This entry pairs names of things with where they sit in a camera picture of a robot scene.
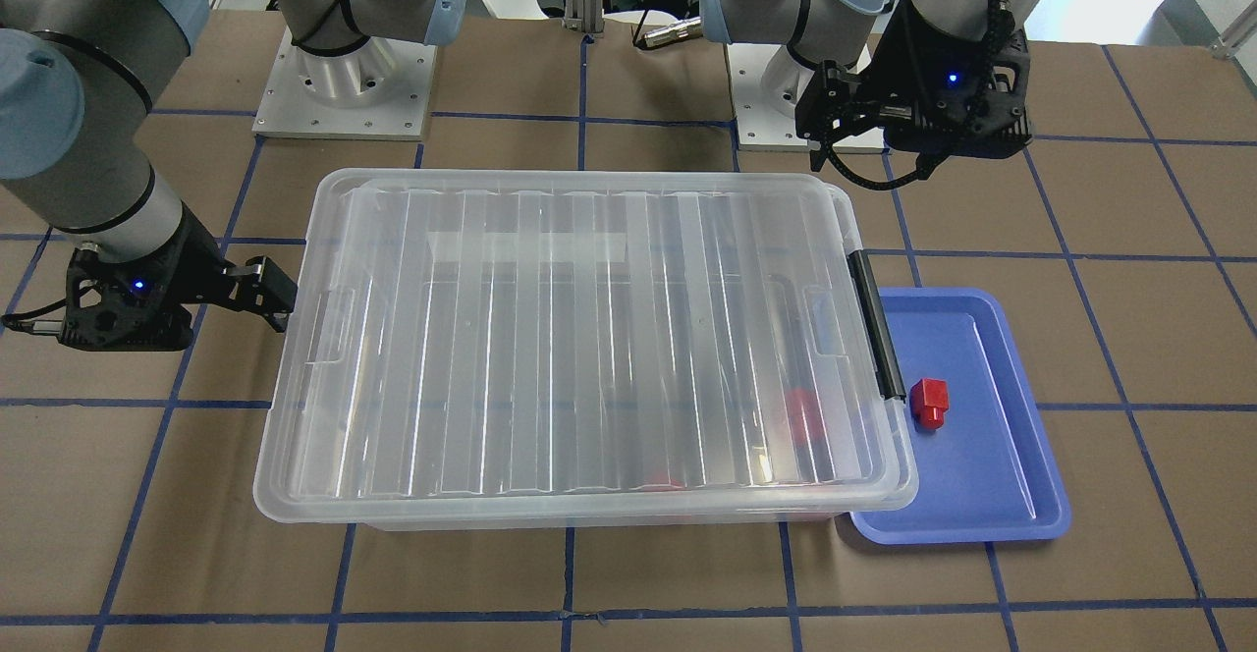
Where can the clear plastic storage box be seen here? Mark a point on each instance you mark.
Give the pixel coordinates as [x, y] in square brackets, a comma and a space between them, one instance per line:
[609, 522]

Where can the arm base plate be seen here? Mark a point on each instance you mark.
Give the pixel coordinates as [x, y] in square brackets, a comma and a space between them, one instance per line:
[765, 83]
[382, 91]

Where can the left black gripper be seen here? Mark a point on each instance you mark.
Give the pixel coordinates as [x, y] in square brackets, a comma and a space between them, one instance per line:
[915, 61]

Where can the black box latch handle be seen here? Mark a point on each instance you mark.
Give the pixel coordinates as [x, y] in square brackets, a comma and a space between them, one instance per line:
[883, 354]

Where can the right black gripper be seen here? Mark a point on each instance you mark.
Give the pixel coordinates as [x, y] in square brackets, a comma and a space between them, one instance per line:
[199, 257]

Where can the red block front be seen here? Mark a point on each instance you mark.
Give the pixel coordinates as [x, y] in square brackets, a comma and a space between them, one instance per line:
[661, 482]

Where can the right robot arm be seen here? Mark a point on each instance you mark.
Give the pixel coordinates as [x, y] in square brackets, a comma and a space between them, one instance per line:
[81, 76]

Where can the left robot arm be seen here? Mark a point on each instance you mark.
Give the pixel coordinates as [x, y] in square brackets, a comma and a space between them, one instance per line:
[847, 31]

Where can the clear plastic box lid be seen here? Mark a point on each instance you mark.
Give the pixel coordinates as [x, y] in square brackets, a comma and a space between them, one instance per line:
[584, 343]

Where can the blue plastic tray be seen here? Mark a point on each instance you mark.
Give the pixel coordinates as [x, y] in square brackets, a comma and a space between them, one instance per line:
[989, 474]

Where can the red block small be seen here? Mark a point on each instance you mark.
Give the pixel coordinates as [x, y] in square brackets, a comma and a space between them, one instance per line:
[929, 403]

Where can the red block large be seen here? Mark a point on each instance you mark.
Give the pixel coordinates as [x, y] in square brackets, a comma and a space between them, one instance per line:
[805, 417]

